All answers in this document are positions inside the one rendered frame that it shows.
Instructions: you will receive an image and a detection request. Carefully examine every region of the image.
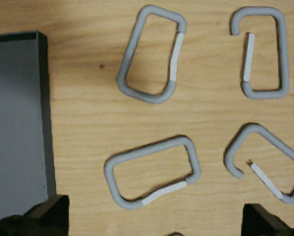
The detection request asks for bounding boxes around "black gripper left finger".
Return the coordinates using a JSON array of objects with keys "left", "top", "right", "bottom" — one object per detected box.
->
[{"left": 0, "top": 194, "right": 70, "bottom": 236}]

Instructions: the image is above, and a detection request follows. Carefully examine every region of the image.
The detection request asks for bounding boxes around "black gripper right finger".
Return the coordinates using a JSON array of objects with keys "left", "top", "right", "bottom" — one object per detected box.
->
[{"left": 241, "top": 204, "right": 294, "bottom": 236}]

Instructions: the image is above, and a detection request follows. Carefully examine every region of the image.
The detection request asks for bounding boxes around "grey tray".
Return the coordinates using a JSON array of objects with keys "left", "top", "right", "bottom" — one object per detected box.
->
[{"left": 0, "top": 30, "right": 57, "bottom": 219}]

